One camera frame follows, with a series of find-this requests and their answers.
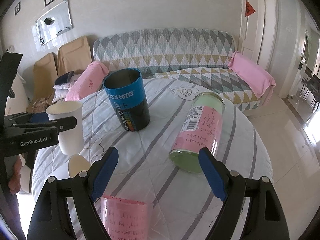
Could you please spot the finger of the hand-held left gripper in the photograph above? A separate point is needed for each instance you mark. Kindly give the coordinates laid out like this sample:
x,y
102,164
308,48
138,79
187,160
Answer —
x,y
40,117
65,123

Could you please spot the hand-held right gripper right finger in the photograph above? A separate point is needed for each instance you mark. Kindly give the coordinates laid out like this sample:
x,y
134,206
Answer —
x,y
212,173

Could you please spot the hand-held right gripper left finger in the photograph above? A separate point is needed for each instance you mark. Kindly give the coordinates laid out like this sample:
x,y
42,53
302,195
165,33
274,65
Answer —
x,y
106,173

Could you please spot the white paper cup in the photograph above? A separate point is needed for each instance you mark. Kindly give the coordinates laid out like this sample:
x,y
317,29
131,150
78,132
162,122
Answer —
x,y
76,166
72,141

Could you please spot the blue and black cup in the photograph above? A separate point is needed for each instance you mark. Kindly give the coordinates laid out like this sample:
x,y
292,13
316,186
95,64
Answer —
x,y
130,105

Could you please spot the white patterned pillow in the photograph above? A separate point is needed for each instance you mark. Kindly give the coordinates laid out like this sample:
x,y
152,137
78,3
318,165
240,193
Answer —
x,y
61,91

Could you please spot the dark cloth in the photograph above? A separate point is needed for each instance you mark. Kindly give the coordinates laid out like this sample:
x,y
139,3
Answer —
x,y
63,78

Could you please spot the pink towel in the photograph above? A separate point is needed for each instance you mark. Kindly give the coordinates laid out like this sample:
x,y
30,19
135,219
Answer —
x,y
87,80
250,75

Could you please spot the whiteboard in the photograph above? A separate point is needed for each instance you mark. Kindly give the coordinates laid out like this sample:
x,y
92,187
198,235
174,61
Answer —
x,y
56,17

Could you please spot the sofa with diamond pattern cover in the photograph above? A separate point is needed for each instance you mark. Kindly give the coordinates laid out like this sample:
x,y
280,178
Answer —
x,y
162,47

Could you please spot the dark dining chair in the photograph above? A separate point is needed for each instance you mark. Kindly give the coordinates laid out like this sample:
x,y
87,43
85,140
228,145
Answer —
x,y
310,85

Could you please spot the white door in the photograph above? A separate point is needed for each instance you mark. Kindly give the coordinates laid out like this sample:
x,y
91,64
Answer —
x,y
252,30

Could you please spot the red paper door decoration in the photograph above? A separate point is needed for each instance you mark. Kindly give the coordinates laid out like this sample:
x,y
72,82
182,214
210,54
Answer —
x,y
250,8

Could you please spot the small black picture frame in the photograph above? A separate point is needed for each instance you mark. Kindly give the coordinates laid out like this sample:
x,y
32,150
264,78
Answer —
x,y
17,8

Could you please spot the wall switch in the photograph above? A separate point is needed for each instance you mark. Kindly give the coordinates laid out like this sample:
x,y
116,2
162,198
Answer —
x,y
290,30

